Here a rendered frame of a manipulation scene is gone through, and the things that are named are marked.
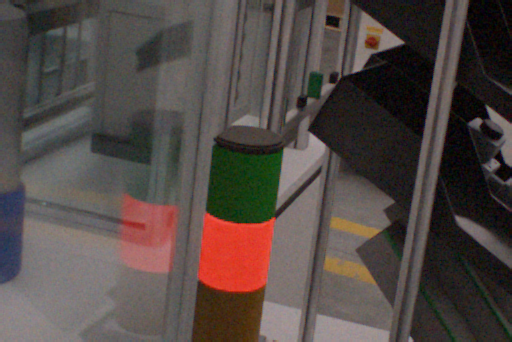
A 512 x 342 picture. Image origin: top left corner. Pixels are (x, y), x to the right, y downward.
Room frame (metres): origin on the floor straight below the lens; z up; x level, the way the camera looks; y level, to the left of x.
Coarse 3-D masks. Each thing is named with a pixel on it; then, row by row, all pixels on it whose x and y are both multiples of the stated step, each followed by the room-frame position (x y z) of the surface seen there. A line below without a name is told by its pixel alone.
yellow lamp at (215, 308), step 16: (208, 288) 0.70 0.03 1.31; (208, 304) 0.70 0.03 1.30; (224, 304) 0.70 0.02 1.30; (240, 304) 0.70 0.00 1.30; (256, 304) 0.71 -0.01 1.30; (208, 320) 0.70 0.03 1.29; (224, 320) 0.70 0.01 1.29; (240, 320) 0.70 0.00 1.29; (256, 320) 0.71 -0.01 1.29; (192, 336) 0.71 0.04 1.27; (208, 336) 0.70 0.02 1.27; (224, 336) 0.70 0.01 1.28; (240, 336) 0.70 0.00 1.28; (256, 336) 0.71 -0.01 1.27
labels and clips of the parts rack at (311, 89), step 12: (300, 0) 1.20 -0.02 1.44; (312, 0) 1.25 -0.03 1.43; (312, 72) 1.29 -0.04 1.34; (336, 72) 1.38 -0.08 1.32; (312, 84) 1.28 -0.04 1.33; (300, 96) 1.23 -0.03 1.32; (312, 96) 1.28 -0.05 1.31; (300, 108) 1.22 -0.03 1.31; (312, 120) 1.32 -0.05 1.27; (288, 132) 1.22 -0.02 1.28; (288, 144) 1.23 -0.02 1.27
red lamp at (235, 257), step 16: (208, 224) 0.71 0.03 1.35; (224, 224) 0.70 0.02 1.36; (240, 224) 0.70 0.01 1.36; (256, 224) 0.70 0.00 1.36; (272, 224) 0.72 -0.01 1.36; (208, 240) 0.71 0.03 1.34; (224, 240) 0.70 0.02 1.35; (240, 240) 0.70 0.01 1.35; (256, 240) 0.70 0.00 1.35; (208, 256) 0.70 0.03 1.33; (224, 256) 0.70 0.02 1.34; (240, 256) 0.70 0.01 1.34; (256, 256) 0.70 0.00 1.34; (208, 272) 0.70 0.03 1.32; (224, 272) 0.70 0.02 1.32; (240, 272) 0.70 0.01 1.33; (256, 272) 0.70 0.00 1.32; (224, 288) 0.70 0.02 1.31; (240, 288) 0.70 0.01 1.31; (256, 288) 0.71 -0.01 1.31
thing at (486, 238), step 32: (384, 64) 1.25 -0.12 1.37; (352, 96) 1.14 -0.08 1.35; (384, 96) 1.26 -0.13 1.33; (416, 96) 1.24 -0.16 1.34; (320, 128) 1.15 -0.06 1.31; (352, 128) 1.14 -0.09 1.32; (384, 128) 1.12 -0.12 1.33; (416, 128) 1.24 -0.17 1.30; (448, 128) 1.22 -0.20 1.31; (352, 160) 1.13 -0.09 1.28; (384, 160) 1.12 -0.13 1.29; (416, 160) 1.10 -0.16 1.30; (448, 160) 1.22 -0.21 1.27; (480, 160) 1.21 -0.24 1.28; (384, 192) 1.12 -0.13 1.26; (448, 192) 1.19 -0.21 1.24; (480, 192) 1.20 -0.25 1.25; (448, 224) 1.08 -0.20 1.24; (480, 224) 1.16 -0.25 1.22; (480, 256) 1.07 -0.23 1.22
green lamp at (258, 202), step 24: (216, 144) 0.71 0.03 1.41; (216, 168) 0.71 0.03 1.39; (240, 168) 0.70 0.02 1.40; (264, 168) 0.70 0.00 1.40; (216, 192) 0.70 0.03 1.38; (240, 192) 0.70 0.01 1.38; (264, 192) 0.70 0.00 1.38; (216, 216) 0.70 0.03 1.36; (240, 216) 0.70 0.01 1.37; (264, 216) 0.71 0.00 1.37
